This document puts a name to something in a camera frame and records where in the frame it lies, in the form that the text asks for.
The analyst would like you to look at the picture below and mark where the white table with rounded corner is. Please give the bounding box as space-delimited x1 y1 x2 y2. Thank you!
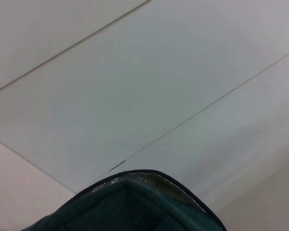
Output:
0 135 77 231

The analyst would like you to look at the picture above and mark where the teal insulated lunch bag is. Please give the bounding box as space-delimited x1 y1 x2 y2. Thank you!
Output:
21 168 230 231

